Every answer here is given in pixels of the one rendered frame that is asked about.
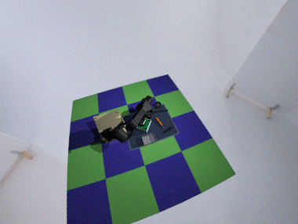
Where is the dark blue-grey mat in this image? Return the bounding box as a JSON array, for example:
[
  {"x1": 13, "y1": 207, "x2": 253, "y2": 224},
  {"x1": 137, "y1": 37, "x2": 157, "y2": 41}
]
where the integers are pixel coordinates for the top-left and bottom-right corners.
[{"x1": 122, "y1": 104, "x2": 179, "y2": 151}]

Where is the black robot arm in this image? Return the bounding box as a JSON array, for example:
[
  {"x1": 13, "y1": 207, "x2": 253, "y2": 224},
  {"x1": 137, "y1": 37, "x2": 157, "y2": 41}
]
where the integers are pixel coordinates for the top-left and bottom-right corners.
[{"x1": 101, "y1": 96, "x2": 153, "y2": 143}]

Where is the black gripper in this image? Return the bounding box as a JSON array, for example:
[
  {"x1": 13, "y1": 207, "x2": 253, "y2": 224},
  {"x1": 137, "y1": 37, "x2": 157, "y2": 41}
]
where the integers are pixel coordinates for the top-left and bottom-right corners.
[{"x1": 138, "y1": 117, "x2": 145, "y2": 126}]

